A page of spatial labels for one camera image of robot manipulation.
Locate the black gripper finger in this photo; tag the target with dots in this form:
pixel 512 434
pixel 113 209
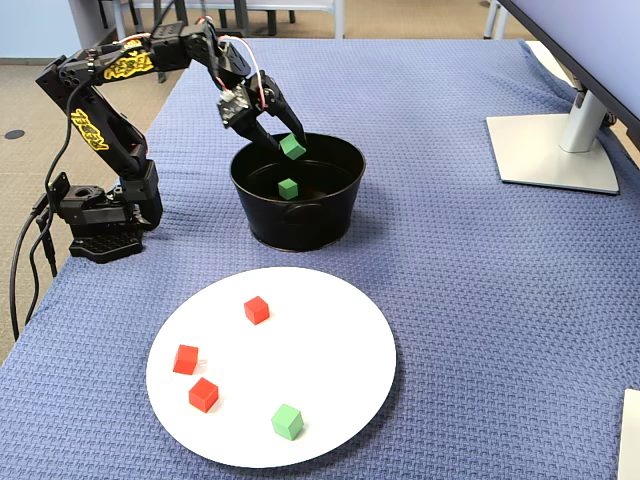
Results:
pixel 257 134
pixel 287 115

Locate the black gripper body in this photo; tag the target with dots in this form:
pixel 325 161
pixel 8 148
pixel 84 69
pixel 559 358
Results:
pixel 248 111

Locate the green plastic cube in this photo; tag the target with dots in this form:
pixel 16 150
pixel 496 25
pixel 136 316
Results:
pixel 292 147
pixel 287 422
pixel 288 189

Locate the white round plate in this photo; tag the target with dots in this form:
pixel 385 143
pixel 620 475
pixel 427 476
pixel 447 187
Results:
pixel 325 350

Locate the dark chair legs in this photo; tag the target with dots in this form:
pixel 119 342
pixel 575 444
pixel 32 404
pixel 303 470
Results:
pixel 271 22

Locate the black metal bucket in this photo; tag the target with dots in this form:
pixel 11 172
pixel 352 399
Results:
pixel 345 200

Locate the white table leg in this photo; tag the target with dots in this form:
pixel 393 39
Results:
pixel 338 20

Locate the light grey chair leg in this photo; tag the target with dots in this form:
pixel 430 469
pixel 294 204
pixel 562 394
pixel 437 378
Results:
pixel 122 20

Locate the red plastic cube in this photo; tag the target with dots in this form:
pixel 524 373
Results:
pixel 203 394
pixel 256 310
pixel 186 358

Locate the blue woven table cloth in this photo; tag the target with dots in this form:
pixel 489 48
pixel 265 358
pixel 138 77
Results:
pixel 425 250

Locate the white chair leg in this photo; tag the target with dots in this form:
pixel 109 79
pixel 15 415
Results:
pixel 495 20

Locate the black floor outlet cover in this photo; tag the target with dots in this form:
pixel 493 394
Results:
pixel 14 134

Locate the silver monitor stand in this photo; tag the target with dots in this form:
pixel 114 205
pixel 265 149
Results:
pixel 550 160

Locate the computer monitor screen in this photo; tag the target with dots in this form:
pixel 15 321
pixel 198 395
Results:
pixel 600 40

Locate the white flat board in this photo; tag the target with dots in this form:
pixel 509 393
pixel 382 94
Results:
pixel 631 435

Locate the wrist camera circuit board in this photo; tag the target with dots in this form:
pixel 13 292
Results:
pixel 235 112

